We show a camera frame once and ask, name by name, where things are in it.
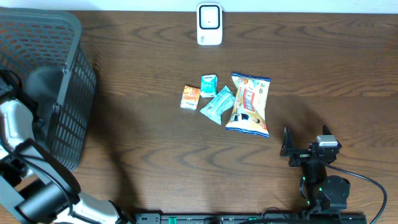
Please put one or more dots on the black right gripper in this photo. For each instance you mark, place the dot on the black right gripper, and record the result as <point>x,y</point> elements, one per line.
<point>288,149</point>

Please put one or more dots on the yellow snack bag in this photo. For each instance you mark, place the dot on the yellow snack bag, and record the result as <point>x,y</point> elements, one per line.
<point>248,115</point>

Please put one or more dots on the teal wet wipe packet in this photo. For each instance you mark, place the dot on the teal wet wipe packet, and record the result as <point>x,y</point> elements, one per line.
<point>223,101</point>

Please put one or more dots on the teal tissue pack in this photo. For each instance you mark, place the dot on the teal tissue pack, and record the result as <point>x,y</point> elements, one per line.
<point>209,85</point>

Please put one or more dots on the orange tissue pack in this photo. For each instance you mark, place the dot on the orange tissue pack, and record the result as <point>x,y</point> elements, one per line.
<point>190,98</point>

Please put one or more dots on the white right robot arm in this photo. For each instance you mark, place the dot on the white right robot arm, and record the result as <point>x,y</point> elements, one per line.
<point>324,193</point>

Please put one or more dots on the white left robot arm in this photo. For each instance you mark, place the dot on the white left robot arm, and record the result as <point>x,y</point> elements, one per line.
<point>35,187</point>

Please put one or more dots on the white barcode scanner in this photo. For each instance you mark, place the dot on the white barcode scanner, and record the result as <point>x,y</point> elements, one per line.
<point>209,24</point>

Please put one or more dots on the grey plastic basket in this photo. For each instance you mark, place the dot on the grey plastic basket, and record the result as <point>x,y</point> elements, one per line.
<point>31,38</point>

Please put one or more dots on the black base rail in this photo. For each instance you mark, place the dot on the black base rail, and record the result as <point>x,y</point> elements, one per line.
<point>272,217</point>

